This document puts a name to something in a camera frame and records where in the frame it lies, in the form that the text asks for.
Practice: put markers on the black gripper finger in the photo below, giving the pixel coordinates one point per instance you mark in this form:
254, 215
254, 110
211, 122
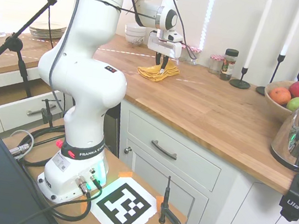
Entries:
157, 58
164, 63

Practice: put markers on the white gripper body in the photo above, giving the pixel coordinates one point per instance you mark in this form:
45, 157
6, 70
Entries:
161, 47

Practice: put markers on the yellow cloth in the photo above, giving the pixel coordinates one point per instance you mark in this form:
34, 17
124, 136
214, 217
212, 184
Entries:
149, 71

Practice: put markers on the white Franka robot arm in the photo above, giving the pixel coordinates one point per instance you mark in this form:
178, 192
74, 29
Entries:
86, 86

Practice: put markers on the stack of white bowls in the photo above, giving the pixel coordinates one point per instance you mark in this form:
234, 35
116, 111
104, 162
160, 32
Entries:
134, 34

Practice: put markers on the white light strip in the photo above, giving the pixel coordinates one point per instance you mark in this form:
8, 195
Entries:
208, 14

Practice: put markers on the spice jar black lid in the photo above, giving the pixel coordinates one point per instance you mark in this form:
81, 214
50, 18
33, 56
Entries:
228, 66

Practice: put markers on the dark built-in appliance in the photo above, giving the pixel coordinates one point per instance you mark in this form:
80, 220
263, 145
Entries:
113, 134

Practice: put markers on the round metal cabinet knob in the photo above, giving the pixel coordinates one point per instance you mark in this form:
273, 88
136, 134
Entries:
128, 150

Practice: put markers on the white cabinet drawer front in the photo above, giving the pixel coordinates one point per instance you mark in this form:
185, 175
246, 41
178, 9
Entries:
187, 156

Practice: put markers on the tall white taper candle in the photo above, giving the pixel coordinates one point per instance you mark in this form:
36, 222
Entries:
257, 35
289, 37

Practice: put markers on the white cabinet door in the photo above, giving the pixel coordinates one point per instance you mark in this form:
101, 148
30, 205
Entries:
151, 179

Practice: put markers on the wooden fruit bowl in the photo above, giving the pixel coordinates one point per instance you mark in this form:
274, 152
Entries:
274, 105

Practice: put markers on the orange tape piece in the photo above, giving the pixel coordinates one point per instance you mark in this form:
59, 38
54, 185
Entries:
125, 174
159, 201
85, 206

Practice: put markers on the orange fruit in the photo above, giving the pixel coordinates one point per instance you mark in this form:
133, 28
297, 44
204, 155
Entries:
280, 96

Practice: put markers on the stack of beige plates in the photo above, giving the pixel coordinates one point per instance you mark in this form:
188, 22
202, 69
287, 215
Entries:
39, 31

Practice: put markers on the small black screw clamp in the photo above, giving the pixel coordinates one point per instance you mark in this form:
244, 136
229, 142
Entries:
47, 111

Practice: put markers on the green apple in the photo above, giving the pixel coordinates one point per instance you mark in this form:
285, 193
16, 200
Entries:
296, 104

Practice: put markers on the large black screw clamp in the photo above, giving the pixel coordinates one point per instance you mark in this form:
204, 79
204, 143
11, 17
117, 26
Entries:
164, 203

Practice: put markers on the black white fiducial tag sheet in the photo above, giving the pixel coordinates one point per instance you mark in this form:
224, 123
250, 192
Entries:
125, 206

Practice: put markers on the white long drawer front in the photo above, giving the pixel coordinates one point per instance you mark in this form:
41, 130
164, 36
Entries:
15, 115

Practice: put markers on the small glass dish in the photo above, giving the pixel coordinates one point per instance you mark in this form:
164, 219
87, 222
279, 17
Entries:
0, 34

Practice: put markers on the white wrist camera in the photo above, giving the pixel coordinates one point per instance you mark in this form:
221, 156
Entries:
174, 37

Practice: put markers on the black boom camera stand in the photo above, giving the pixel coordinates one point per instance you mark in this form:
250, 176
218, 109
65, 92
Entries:
11, 42

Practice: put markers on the black Ulanzi camera mount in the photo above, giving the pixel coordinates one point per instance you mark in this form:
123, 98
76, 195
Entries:
296, 205

